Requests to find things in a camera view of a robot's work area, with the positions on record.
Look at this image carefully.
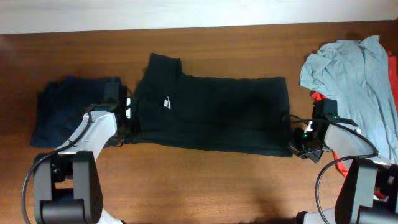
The black t-shirt with white logo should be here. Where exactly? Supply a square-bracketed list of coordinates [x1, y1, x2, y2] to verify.
[126, 54, 292, 157]

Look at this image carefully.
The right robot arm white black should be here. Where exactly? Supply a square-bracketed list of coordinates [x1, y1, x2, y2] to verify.
[282, 99, 397, 224]

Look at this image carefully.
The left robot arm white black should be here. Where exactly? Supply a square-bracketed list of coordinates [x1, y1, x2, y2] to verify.
[21, 83, 134, 223]

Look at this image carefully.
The folded navy blue garment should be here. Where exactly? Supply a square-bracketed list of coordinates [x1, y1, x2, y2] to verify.
[30, 77, 121, 148]

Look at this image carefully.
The grey t-shirt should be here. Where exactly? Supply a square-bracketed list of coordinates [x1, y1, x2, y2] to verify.
[300, 35, 397, 163]

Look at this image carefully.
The red garment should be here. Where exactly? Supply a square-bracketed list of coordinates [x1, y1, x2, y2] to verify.
[311, 51, 397, 200]

